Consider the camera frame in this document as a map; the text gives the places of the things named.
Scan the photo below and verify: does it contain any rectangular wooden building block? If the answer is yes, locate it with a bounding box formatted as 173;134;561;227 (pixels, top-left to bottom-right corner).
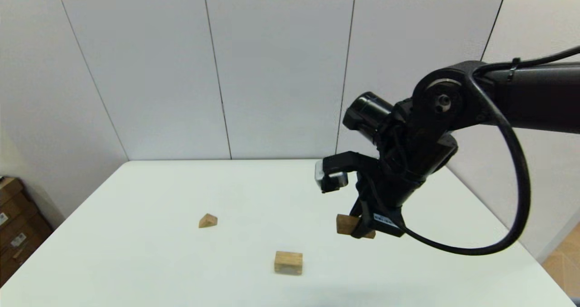
336;214;377;239

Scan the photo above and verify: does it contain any arched wooden building block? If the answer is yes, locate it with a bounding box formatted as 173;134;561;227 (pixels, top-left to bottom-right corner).
274;251;303;276

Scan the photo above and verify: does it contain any labelled brown cardboard box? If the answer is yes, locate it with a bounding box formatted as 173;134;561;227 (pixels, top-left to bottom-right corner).
0;194;42;252
0;228;54;288

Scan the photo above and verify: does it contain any small brown cardboard box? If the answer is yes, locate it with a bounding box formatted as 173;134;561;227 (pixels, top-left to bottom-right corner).
0;177;24;208

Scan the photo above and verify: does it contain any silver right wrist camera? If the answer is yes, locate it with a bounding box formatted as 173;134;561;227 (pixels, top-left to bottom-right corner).
315;160;349;193

